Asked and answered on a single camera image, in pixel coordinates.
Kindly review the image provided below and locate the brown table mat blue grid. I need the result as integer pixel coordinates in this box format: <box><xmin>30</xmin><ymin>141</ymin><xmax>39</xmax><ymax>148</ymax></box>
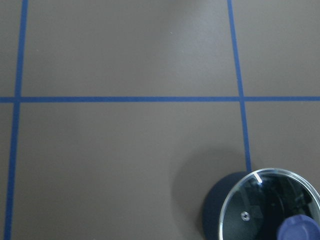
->
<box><xmin>0</xmin><ymin>0</ymin><xmax>320</xmax><ymax>240</ymax></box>

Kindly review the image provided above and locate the glass lid purple knob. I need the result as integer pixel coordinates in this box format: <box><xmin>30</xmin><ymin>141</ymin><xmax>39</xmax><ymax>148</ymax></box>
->
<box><xmin>218</xmin><ymin>168</ymin><xmax>320</xmax><ymax>240</ymax></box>

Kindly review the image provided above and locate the dark blue saucepan purple handle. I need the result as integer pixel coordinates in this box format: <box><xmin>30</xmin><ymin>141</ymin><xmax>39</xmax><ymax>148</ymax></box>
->
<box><xmin>201</xmin><ymin>167</ymin><xmax>320</xmax><ymax>240</ymax></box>

